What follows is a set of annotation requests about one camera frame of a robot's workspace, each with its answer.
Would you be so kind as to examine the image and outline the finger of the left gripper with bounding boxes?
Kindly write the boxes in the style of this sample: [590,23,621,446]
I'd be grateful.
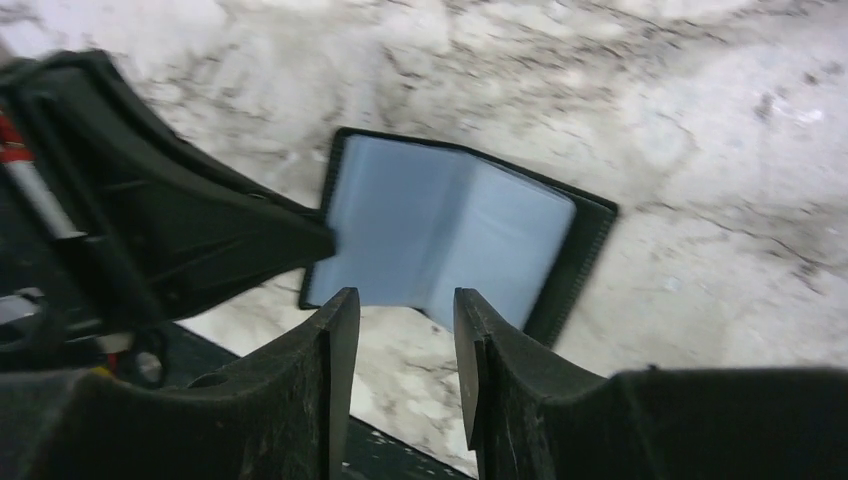
[1,50,335,329]

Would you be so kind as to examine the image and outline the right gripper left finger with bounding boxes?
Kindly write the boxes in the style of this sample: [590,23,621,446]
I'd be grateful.
[1,288,360,479]

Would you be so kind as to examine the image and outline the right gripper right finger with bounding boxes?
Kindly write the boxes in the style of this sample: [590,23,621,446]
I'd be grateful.
[454,288,847,479]

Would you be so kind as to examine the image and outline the black card holder wallet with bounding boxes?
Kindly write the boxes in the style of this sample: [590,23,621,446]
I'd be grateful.
[298,127,619,346]

